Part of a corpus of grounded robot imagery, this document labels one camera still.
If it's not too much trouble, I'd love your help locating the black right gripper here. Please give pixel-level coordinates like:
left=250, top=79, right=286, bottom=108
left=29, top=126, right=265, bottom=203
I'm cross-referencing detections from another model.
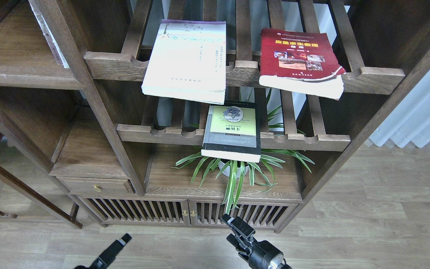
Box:
left=221, top=213, right=291, bottom=269

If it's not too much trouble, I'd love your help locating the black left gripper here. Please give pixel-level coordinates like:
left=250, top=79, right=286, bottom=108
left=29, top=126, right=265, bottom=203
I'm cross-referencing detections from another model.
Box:
left=74, top=233, right=132, bottom=269

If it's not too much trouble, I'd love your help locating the green and grey book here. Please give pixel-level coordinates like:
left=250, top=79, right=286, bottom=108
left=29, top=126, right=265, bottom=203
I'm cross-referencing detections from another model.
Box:
left=201, top=101, right=261, bottom=163

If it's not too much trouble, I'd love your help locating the red paperback book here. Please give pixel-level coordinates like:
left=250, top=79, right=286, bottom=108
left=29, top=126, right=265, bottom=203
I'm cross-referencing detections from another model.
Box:
left=259, top=28, right=345, bottom=99

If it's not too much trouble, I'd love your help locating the green spider plant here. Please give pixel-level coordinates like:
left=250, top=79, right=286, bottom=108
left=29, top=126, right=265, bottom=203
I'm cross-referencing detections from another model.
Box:
left=174, top=143, right=313, bottom=213

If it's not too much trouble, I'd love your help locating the white plant pot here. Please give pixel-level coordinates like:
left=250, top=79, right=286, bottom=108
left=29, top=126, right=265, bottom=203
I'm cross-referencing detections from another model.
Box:
left=218, top=160, right=249, bottom=178

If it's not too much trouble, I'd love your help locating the brass drawer knob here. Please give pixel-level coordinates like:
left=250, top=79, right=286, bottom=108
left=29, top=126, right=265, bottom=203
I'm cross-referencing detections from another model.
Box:
left=93, top=185, right=102, bottom=192

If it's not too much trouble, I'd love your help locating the dark wooden bookshelf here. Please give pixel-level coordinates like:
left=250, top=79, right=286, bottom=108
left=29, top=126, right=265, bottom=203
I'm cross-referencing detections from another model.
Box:
left=0, top=0, right=430, bottom=233

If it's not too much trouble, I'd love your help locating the white paperback book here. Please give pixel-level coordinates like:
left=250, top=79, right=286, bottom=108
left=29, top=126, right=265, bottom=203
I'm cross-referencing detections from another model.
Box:
left=141, top=20, right=226, bottom=105

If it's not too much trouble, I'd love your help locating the white window curtain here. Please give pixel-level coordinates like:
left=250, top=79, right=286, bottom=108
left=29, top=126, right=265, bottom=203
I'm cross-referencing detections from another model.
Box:
left=367, top=71, right=430, bottom=148

